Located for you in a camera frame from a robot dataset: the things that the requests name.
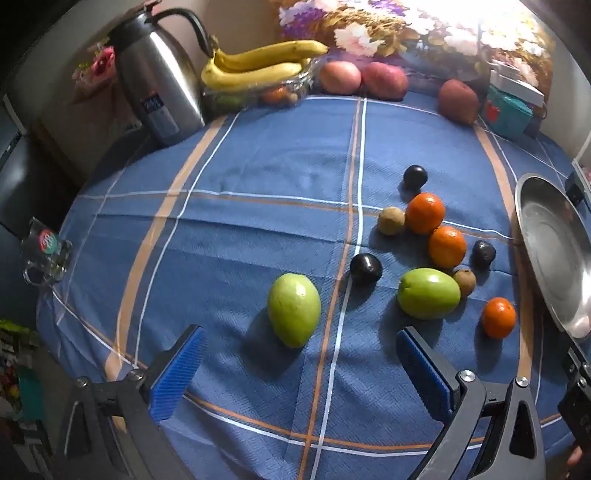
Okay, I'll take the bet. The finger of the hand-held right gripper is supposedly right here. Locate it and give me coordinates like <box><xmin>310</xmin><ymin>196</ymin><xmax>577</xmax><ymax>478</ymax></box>
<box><xmin>558</xmin><ymin>344</ymin><xmax>591</xmax><ymax>467</ymax></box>

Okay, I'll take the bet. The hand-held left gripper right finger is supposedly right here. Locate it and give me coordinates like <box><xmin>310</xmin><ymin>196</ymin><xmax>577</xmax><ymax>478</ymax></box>
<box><xmin>396</xmin><ymin>327</ymin><xmax>548</xmax><ymax>480</ymax></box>

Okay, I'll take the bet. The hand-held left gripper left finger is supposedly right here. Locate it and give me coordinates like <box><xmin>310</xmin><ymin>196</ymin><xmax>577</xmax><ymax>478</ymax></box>
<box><xmin>55</xmin><ymin>325</ymin><xmax>206</xmax><ymax>480</ymax></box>

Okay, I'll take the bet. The orange tangerine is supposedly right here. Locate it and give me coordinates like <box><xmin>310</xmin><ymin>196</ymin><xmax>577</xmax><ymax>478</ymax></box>
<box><xmin>405</xmin><ymin>192</ymin><xmax>446</xmax><ymax>235</ymax></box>
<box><xmin>428</xmin><ymin>226</ymin><xmax>468</xmax><ymax>270</ymax></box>
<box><xmin>481</xmin><ymin>297</ymin><xmax>517</xmax><ymax>340</ymax></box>

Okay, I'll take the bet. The brown kiwi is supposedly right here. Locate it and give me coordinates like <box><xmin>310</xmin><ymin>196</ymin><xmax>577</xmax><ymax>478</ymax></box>
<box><xmin>378</xmin><ymin>206</ymin><xmax>407</xmax><ymax>236</ymax></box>
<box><xmin>453</xmin><ymin>268</ymin><xmax>476</xmax><ymax>297</ymax></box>

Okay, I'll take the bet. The dark purple plum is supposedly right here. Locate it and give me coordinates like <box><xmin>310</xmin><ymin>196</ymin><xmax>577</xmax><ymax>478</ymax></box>
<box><xmin>349</xmin><ymin>253</ymin><xmax>383</xmax><ymax>286</ymax></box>
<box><xmin>471</xmin><ymin>240</ymin><xmax>497</xmax><ymax>269</ymax></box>
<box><xmin>403</xmin><ymin>165</ymin><xmax>428</xmax><ymax>191</ymax></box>

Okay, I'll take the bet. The green mango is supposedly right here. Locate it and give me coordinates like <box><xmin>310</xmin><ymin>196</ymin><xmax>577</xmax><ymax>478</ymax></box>
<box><xmin>267</xmin><ymin>272</ymin><xmax>322</xmax><ymax>349</ymax></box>

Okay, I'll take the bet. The round steel plate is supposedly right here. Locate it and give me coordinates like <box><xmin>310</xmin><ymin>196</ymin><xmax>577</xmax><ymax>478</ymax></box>
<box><xmin>514</xmin><ymin>173</ymin><xmax>591</xmax><ymax>340</ymax></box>

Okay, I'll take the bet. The colourful packaging pile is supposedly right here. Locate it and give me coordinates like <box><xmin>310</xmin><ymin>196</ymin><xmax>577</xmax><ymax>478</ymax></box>
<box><xmin>0</xmin><ymin>318</ymin><xmax>42</xmax><ymax>425</ymax></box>

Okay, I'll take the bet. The clear glass mug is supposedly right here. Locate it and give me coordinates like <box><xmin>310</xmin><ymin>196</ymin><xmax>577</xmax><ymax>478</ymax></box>
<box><xmin>22</xmin><ymin>217</ymin><xmax>74</xmax><ymax>288</ymax></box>

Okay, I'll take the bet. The blue plaid tablecloth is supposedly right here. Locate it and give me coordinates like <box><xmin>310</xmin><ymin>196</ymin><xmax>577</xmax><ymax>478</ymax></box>
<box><xmin>36</xmin><ymin>95</ymin><xmax>591</xmax><ymax>480</ymax></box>

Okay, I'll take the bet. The black power adapter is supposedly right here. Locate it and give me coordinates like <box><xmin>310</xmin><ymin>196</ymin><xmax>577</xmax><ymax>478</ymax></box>
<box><xmin>564</xmin><ymin>172</ymin><xmax>591</xmax><ymax>208</ymax></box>

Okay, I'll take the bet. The teal plastic container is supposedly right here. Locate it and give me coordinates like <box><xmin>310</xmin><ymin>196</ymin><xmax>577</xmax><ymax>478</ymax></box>
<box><xmin>482</xmin><ymin>85</ymin><xmax>534</xmax><ymax>139</ymax></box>

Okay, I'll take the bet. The dark red apple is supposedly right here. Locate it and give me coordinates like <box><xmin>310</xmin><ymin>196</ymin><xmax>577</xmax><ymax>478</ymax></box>
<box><xmin>438</xmin><ymin>79</ymin><xmax>480</xmax><ymax>126</ymax></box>

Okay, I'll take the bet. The clear glass fruit bowl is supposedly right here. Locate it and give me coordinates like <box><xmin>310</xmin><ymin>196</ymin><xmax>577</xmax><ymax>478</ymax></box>
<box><xmin>201</xmin><ymin>58</ymin><xmax>319</xmax><ymax>114</ymax></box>

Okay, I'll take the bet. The steel thermos jug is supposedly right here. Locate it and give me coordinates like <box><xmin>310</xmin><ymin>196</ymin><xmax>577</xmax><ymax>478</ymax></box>
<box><xmin>111</xmin><ymin>0</ymin><xmax>213</xmax><ymax>148</ymax></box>

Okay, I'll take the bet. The yellow banana bunch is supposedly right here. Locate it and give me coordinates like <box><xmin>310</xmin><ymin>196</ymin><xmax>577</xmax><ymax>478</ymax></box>
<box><xmin>201</xmin><ymin>40</ymin><xmax>329</xmax><ymax>90</ymax></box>

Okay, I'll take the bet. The pink flower decoration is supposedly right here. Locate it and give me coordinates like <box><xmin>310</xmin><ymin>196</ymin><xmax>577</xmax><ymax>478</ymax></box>
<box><xmin>71</xmin><ymin>39</ymin><xmax>121</xmax><ymax>100</ymax></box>

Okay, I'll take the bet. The floral painting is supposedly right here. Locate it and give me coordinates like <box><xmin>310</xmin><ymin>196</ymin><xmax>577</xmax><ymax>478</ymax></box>
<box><xmin>277</xmin><ymin>0</ymin><xmax>557</xmax><ymax>86</ymax></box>

